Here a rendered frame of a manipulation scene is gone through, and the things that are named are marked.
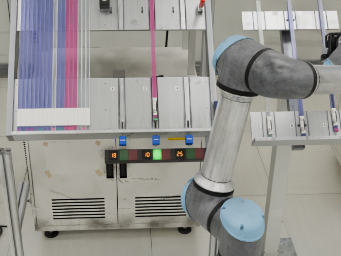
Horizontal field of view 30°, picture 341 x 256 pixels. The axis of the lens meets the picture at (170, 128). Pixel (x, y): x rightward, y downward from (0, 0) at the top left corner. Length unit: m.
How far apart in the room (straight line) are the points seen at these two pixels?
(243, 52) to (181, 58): 1.34
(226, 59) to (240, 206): 0.39
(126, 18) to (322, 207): 1.36
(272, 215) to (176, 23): 0.84
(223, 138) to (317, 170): 1.69
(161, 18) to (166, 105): 0.33
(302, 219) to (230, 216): 1.34
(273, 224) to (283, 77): 1.13
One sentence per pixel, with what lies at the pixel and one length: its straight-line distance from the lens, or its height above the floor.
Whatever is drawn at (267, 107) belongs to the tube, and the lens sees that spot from 2.12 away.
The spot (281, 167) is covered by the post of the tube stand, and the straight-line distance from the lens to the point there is 2.42.
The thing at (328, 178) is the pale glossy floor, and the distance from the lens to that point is 3.28.
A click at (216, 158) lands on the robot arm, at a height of 0.88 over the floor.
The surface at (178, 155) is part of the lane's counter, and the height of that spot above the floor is 0.66.
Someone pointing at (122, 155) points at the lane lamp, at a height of 0.66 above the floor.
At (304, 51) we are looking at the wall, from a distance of 4.28.
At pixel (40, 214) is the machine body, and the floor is 0.15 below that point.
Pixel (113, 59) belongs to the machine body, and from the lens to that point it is 2.89.
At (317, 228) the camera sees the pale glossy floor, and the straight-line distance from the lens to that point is 2.94.
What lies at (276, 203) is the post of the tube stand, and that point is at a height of 0.31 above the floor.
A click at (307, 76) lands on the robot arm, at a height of 1.14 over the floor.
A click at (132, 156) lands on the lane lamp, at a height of 0.66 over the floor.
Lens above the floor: 1.79
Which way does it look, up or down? 30 degrees down
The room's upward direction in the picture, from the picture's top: 1 degrees clockwise
